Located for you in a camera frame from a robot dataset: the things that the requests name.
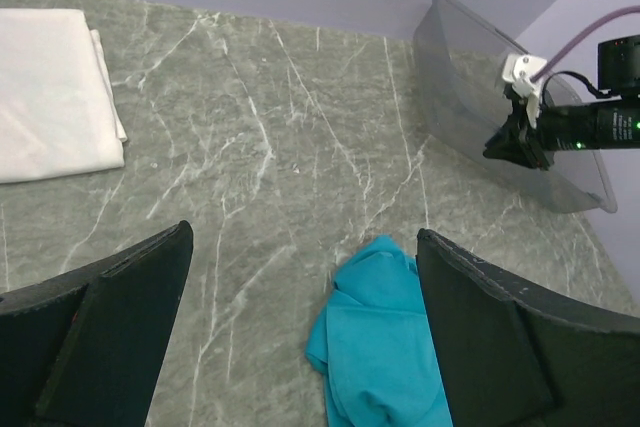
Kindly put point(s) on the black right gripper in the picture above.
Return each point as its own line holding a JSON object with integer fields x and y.
{"x": 607, "y": 125}

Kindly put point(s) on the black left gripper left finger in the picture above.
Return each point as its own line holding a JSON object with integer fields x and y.
{"x": 85, "y": 348}

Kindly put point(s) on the folded white t-shirt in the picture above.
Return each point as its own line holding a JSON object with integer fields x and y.
{"x": 58, "y": 115}

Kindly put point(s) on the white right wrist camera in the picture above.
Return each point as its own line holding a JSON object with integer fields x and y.
{"x": 517, "y": 72}

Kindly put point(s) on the clear plastic bin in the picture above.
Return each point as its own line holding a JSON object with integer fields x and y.
{"x": 459, "y": 57}

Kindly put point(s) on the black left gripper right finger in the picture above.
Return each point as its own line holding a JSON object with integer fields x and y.
{"x": 513, "y": 353}

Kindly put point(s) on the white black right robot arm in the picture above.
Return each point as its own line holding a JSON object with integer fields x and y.
{"x": 618, "y": 80}

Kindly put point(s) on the teal t-shirt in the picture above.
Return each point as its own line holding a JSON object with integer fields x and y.
{"x": 373, "y": 347}

